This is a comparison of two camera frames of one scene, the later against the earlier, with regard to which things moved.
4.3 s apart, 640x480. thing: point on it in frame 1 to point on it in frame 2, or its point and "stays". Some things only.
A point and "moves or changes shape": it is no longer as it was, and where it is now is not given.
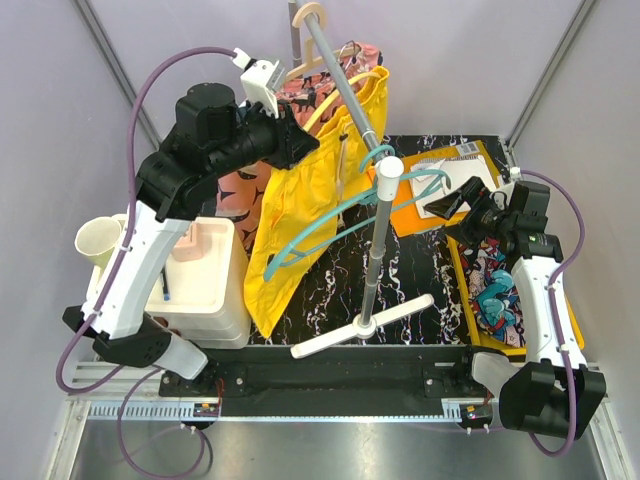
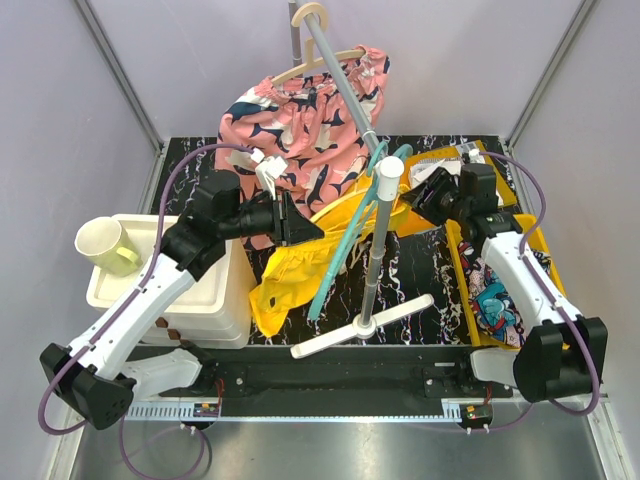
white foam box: x=198 y=288 stays
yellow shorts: x=308 y=196 moves or changes shape
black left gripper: x=292 y=141 to x=290 y=225
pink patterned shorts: x=310 y=97 to x=364 y=76
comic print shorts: x=495 y=290 stays
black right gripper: x=475 y=193 to x=437 y=182
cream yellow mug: x=98 y=237 stays
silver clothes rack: x=389 y=188 stays
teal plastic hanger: x=391 y=189 to x=350 y=231
